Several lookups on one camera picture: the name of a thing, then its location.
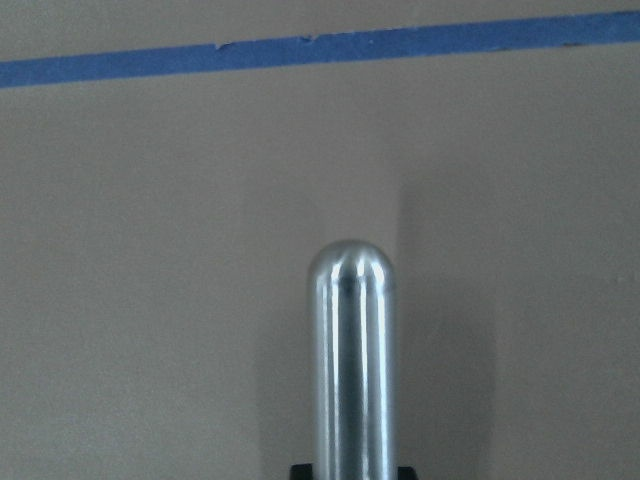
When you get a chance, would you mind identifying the steel muddler black cap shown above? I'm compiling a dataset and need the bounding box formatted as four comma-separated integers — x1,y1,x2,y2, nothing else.
308,240,397,479

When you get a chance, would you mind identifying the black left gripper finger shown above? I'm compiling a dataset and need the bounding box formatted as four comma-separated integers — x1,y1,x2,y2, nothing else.
290,463,316,480

